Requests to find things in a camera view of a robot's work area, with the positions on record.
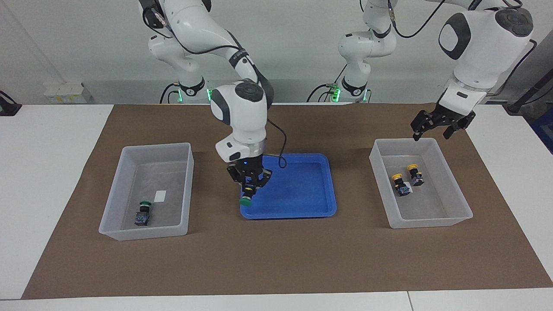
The blue crate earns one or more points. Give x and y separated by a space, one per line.
544 129

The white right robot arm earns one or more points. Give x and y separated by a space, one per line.
242 112

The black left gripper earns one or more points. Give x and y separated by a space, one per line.
449 114

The black clamp object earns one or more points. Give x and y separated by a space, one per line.
8 106

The green push button switch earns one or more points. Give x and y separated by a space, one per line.
247 196
143 212

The translucent white plastic box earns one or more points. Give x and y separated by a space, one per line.
432 211
173 216

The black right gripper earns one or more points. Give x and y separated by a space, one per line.
249 169

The yellow push button switch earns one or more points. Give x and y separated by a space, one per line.
401 185
416 176

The black stand pole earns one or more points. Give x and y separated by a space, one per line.
525 97

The blue plastic tray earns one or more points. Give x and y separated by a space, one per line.
302 194

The brown paper table mat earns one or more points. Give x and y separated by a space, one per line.
276 259

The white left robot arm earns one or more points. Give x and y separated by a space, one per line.
479 47

